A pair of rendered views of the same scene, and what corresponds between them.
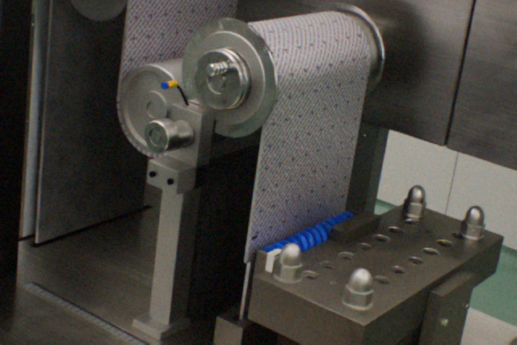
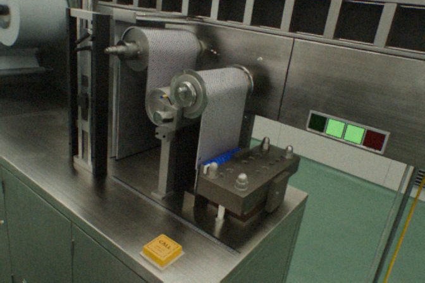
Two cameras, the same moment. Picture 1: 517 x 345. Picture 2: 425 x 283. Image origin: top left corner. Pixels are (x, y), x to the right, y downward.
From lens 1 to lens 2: 0.26 m
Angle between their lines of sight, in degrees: 0
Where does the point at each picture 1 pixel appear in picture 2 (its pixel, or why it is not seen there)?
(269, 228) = (205, 155)
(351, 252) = (240, 164)
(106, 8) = (140, 66)
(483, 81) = (293, 95)
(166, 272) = (164, 173)
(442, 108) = (276, 106)
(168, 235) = (164, 158)
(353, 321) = (238, 196)
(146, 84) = (156, 96)
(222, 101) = (185, 103)
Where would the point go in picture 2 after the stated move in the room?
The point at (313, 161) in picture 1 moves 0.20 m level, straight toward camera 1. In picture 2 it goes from (224, 127) to (218, 151)
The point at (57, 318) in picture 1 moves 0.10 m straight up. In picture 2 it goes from (120, 191) to (121, 164)
